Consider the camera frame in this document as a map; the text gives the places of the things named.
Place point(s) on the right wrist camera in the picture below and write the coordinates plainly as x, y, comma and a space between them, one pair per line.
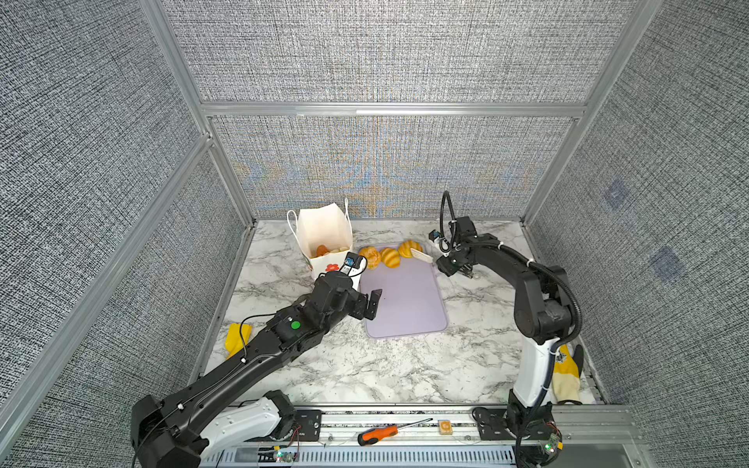
438, 240

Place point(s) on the white food tongs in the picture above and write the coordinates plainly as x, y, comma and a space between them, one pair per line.
421, 255

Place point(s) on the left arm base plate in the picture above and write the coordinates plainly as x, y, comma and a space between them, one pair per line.
307, 425

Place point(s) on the white floral paper bag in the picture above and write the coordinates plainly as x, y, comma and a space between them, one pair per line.
330, 226

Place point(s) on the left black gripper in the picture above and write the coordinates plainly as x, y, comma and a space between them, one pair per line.
361, 311

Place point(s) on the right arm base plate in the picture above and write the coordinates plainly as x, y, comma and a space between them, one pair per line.
499, 424

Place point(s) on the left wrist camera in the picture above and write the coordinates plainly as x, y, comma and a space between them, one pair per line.
353, 267

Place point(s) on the small striped bun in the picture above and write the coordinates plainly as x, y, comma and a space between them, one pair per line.
390, 258

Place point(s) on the aluminium front rail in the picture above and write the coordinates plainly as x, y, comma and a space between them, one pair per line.
576, 436

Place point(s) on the small orange block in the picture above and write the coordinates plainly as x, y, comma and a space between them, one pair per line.
445, 427

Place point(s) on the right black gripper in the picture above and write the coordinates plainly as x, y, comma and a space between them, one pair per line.
443, 265

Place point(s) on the lilac plastic tray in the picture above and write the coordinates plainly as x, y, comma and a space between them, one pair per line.
411, 302

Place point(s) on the yellow toy shovel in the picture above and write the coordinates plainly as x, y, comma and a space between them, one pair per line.
236, 338

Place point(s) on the yellow white object right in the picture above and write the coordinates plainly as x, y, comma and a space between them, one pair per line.
567, 374

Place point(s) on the striped round bun top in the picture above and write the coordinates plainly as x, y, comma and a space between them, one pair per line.
407, 248

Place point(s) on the orange handled screwdriver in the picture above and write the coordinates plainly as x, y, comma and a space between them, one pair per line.
375, 435

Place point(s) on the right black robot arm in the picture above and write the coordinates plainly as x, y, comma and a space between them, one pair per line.
546, 312

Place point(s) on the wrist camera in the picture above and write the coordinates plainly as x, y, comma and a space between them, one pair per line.
353, 267
438, 240

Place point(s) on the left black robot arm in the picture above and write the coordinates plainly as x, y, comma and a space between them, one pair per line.
197, 421

